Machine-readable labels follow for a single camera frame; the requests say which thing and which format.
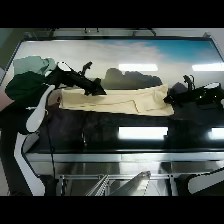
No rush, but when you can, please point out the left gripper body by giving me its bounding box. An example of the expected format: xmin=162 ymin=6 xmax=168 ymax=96
xmin=78 ymin=76 xmax=108 ymax=98

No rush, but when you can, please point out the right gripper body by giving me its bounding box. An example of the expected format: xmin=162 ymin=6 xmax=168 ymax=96
xmin=163 ymin=89 xmax=198 ymax=107

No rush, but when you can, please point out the yellow shirt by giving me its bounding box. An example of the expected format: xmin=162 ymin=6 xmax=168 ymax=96
xmin=58 ymin=82 xmax=175 ymax=117

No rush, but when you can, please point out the dark green garment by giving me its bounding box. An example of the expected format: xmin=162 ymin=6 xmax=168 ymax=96
xmin=4 ymin=70 xmax=52 ymax=105

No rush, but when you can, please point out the pale green garment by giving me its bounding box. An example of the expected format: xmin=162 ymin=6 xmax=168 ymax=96
xmin=12 ymin=55 xmax=58 ymax=77

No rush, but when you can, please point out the black cable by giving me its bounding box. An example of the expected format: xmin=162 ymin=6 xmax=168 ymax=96
xmin=44 ymin=109 xmax=58 ymax=197

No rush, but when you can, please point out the silver frame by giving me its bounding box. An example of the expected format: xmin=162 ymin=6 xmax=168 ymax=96
xmin=0 ymin=28 xmax=224 ymax=197

